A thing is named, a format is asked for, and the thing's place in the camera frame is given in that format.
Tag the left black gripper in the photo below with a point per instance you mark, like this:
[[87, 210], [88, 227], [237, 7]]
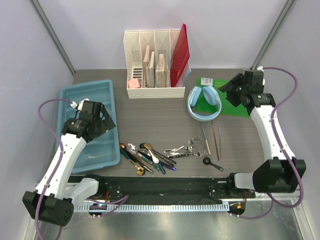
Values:
[[106, 124]]

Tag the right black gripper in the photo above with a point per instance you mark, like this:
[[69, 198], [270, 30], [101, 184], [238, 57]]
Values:
[[234, 82]]

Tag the blue plastic cutlery tray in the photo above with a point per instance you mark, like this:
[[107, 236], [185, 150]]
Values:
[[103, 151]]

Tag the black knife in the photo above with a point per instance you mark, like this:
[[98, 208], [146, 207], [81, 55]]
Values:
[[142, 165]]

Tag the gold spoon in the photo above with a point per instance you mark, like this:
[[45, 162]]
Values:
[[139, 170]]

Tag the purple handled utensil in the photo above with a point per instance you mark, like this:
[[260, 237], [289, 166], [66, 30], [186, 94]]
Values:
[[168, 166]]

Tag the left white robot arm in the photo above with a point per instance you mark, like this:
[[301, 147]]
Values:
[[50, 201]]

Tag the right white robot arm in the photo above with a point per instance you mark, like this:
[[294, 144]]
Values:
[[281, 171]]

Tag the blue headphones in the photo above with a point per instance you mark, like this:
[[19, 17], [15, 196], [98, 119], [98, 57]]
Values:
[[206, 99]]

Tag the green cutting mat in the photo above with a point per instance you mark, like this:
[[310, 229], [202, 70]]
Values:
[[227, 108]]

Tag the pink cube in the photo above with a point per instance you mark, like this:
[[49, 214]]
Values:
[[134, 83]]

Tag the white ceramic spoon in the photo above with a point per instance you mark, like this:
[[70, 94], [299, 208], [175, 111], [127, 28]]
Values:
[[154, 158]]

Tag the thin grey chopstick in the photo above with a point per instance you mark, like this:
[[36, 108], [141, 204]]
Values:
[[199, 138]]

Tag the wooden board middle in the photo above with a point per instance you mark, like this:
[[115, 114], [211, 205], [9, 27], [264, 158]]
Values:
[[150, 71]]

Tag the wooden board right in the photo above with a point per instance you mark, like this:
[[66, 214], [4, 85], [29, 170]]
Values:
[[161, 72]]

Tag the light wooden board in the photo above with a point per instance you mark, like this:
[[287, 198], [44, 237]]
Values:
[[145, 64]]

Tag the silver fork upper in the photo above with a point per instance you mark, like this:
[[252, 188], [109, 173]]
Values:
[[191, 142]]

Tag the white file organizer rack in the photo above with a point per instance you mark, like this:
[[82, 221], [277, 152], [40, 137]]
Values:
[[161, 42]]

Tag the silver fork right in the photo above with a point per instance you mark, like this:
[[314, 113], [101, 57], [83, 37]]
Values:
[[198, 153]]

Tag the black measuring spoon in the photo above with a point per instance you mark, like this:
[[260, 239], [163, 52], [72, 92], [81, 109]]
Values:
[[207, 161]]

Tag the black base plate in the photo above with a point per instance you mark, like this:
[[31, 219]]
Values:
[[169, 190]]

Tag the patterned handle fork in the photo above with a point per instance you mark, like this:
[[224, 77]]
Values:
[[180, 155]]

